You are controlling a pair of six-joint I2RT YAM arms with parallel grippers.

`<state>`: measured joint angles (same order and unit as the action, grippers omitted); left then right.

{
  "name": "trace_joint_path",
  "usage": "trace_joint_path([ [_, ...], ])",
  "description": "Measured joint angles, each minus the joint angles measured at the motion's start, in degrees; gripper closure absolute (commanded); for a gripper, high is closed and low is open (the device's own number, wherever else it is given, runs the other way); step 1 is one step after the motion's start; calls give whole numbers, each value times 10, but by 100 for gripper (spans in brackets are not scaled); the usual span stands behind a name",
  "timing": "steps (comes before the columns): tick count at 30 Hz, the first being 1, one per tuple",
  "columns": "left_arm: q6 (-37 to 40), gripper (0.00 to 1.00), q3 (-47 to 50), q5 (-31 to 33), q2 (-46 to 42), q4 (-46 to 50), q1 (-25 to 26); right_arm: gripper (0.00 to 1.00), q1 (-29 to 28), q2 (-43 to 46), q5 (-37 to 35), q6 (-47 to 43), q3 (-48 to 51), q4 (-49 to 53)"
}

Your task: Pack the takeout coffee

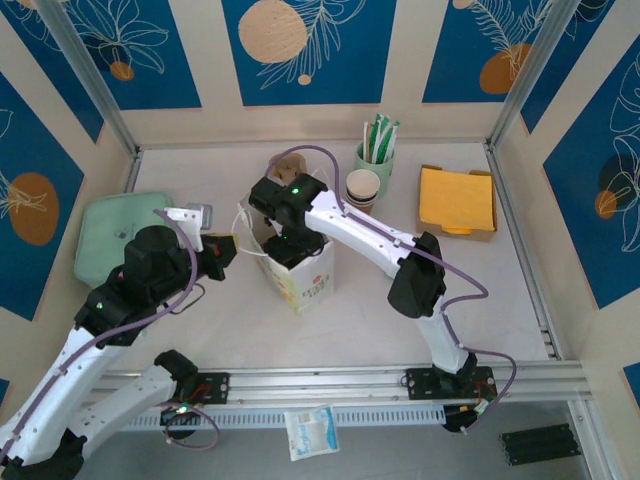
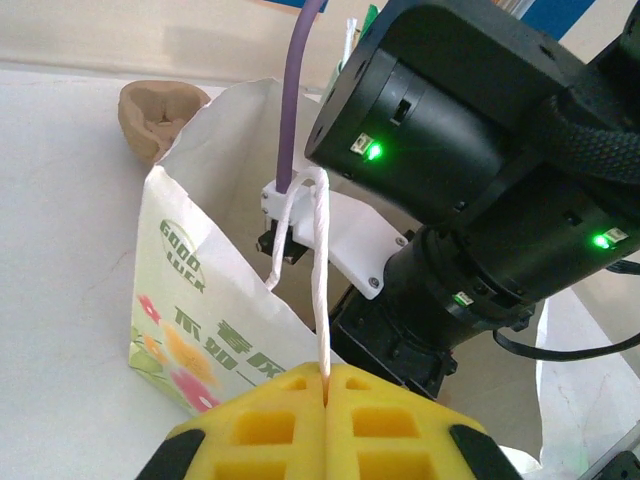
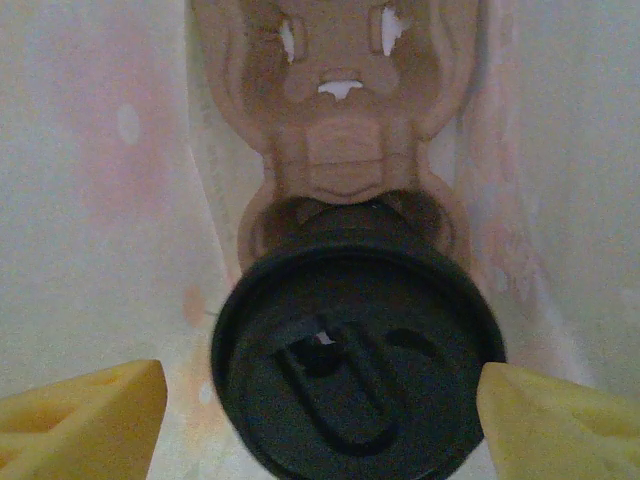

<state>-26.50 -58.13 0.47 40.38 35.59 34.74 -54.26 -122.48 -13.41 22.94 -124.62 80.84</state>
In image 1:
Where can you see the aluminium frame post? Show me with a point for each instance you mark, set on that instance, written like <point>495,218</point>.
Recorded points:
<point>97,75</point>
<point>531,75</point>

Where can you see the white paper carry bag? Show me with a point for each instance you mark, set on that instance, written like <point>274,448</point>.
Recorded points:
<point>310,290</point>

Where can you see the aluminium side rail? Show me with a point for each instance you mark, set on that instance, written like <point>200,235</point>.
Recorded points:
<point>525,250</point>

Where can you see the brown pulp cup carrier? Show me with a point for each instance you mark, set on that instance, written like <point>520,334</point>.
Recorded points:
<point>287,165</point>

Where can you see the black ribbed block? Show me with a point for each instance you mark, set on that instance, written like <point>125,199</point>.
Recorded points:
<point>540,445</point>

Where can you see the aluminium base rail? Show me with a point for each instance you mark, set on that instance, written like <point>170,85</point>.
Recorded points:
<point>320,385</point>

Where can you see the mint green straw holder cup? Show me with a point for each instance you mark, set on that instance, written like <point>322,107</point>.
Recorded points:
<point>385,175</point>

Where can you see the yellow napkin stack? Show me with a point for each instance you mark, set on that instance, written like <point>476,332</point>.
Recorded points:
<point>459,231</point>

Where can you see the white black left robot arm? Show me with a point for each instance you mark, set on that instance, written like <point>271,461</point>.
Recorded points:
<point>60,380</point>

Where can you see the mint green zip pouch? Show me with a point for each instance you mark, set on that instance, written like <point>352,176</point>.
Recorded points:
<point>105,235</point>

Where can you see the brown cardboard napkin box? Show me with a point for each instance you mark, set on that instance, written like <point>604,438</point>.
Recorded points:
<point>487,237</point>

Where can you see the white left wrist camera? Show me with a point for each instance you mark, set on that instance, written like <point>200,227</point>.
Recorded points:
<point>190,220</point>

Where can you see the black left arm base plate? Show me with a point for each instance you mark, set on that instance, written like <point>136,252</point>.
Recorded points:
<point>215,387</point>

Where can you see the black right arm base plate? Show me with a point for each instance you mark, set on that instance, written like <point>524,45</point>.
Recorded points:
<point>420,385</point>

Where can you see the white blue wipes packet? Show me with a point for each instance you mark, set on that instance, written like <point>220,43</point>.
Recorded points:
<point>312,432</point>

